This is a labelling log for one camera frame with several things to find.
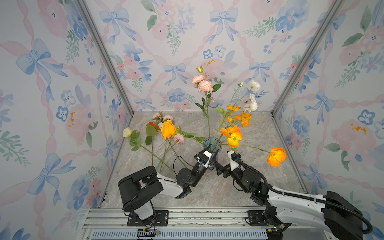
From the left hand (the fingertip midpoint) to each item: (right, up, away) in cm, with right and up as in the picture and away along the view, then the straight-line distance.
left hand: (214, 146), depth 70 cm
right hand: (+4, -5, +7) cm, 10 cm away
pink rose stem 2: (-20, +2, +30) cm, 36 cm away
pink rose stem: (-30, +16, +41) cm, 54 cm away
